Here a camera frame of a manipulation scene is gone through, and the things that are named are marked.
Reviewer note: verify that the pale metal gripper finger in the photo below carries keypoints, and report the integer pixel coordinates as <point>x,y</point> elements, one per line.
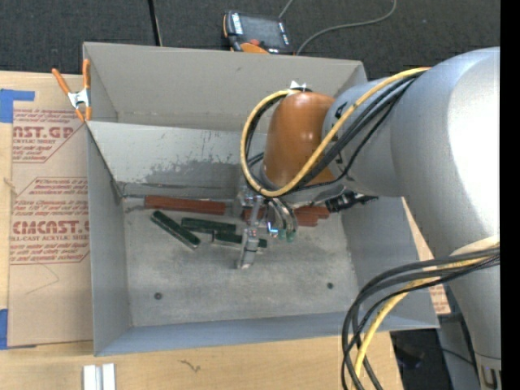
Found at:
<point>243,257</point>
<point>254,248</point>

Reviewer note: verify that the dark green flat block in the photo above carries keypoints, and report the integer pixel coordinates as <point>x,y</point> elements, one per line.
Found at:
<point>209,224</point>
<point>175,230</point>
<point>227,238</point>

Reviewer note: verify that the grey metal bin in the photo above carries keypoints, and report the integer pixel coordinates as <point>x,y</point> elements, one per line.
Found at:
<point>227,282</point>

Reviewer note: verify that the red-brown flat block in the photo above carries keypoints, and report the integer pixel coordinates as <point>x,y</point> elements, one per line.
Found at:
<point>185,204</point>
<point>310,214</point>

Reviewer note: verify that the brown cardboard board red print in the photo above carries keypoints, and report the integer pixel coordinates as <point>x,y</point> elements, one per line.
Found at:
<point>48,282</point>

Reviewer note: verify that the black cylinder on white bracket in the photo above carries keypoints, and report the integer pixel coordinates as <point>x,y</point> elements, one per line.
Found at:
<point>340,202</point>

